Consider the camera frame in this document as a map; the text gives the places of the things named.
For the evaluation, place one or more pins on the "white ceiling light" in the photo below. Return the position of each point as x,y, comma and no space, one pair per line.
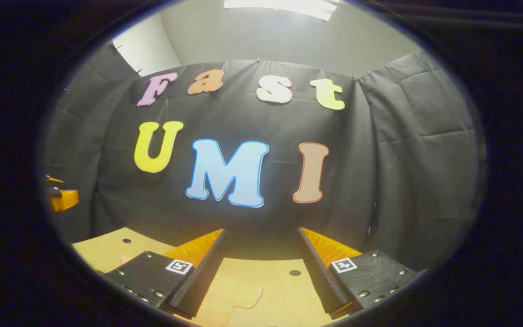
284,7

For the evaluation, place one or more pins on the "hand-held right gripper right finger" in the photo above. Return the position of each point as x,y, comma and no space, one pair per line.
323,277

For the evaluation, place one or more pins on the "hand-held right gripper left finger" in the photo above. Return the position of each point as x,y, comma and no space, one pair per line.
202,277

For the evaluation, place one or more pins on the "orange T-shirt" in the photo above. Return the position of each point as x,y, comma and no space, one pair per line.
218,302

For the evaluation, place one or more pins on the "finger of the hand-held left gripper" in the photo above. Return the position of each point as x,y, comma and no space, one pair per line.
55,179
67,200

